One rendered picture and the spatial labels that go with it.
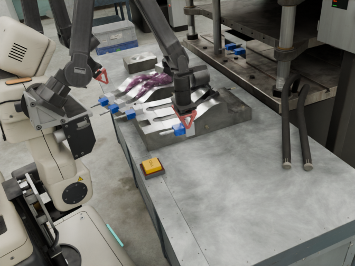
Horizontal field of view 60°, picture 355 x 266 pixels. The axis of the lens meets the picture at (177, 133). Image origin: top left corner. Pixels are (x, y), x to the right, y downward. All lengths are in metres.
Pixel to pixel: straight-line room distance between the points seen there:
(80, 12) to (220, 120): 0.73
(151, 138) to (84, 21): 0.54
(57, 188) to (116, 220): 0.94
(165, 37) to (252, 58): 1.06
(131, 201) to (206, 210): 1.27
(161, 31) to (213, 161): 0.52
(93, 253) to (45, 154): 0.64
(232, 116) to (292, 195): 0.47
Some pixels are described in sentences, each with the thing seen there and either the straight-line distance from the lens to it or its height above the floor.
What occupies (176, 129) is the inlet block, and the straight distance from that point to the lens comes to 1.15.
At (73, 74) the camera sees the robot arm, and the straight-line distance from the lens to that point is 0.96.
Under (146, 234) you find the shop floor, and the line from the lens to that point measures 2.05.
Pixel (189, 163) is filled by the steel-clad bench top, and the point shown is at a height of 0.80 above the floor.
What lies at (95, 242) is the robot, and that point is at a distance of 1.73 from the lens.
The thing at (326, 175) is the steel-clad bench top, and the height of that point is 0.80.
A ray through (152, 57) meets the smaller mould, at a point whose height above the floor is 0.87.
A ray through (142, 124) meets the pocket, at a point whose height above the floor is 0.87.
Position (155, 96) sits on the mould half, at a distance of 1.60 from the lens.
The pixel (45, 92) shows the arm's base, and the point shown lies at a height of 1.22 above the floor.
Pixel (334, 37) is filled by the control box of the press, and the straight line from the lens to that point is 1.53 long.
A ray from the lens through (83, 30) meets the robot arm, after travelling 0.98.
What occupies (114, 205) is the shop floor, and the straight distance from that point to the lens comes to 2.27.
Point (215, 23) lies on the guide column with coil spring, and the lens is 2.22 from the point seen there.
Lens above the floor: 1.58
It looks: 34 degrees down
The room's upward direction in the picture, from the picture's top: 7 degrees counter-clockwise
